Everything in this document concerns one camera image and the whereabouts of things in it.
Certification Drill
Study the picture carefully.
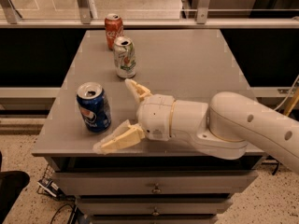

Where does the grey drawer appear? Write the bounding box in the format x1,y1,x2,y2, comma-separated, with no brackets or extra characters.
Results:
77,198,232,216
91,216,218,224
52,171,258,196

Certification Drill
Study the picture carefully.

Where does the red coca-cola can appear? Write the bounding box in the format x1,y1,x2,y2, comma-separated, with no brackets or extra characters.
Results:
105,13,123,49

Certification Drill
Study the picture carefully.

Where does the white green soda can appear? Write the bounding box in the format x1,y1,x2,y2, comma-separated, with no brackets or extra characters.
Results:
113,36,136,78

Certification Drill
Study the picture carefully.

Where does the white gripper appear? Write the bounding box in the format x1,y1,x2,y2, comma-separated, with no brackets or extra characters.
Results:
93,78,175,154

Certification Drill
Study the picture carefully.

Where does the grey drawer cabinet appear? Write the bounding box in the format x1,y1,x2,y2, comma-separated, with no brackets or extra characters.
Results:
33,30,265,224

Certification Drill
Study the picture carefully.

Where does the black floor cable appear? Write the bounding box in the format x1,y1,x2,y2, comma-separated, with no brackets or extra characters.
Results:
50,203,82,224

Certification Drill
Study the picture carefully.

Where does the bottom grey drawer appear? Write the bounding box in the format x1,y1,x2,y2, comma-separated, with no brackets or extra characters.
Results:
91,216,218,224

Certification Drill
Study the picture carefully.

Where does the black chair seat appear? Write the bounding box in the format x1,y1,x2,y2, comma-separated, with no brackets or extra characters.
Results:
0,171,30,224

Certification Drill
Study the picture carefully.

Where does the yellow frame stand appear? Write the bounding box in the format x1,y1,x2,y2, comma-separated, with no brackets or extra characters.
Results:
283,88,299,116

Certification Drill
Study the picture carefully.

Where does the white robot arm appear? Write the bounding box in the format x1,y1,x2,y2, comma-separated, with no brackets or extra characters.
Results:
93,78,299,174

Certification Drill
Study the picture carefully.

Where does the middle grey drawer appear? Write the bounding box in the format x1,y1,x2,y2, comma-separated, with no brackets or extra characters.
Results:
77,198,232,216

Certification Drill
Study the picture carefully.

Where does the blue pepsi can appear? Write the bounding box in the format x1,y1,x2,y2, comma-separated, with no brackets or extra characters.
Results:
77,82,111,133

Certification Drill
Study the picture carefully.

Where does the metal glass railing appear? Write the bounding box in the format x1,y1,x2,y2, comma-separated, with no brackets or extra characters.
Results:
0,0,299,29

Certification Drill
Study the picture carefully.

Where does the wire basket on floor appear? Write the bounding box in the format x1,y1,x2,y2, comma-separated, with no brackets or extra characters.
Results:
37,165,64,199

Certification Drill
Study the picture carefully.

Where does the top grey drawer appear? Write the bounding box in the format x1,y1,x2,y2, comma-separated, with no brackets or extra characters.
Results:
52,171,258,196

